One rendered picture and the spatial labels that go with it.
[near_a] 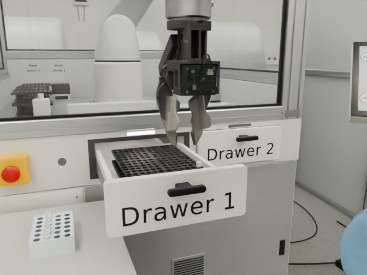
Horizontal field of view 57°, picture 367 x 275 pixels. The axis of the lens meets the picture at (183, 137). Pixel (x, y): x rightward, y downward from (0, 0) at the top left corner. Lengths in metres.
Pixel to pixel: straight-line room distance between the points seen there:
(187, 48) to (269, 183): 0.75
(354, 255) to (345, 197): 2.48
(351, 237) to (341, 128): 2.45
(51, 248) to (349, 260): 0.55
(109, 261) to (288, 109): 0.74
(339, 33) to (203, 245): 2.07
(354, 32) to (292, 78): 1.60
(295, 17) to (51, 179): 0.86
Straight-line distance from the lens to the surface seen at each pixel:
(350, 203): 2.81
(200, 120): 0.60
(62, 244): 0.74
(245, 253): 1.26
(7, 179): 0.89
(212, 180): 0.68
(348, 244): 0.35
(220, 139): 1.03
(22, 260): 0.77
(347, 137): 2.75
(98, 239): 0.79
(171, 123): 0.58
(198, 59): 0.53
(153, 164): 0.81
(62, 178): 0.97
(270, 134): 1.12
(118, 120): 0.94
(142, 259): 1.12
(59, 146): 0.94
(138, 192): 0.64
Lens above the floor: 1.15
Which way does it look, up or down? 13 degrees down
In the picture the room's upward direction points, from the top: straight up
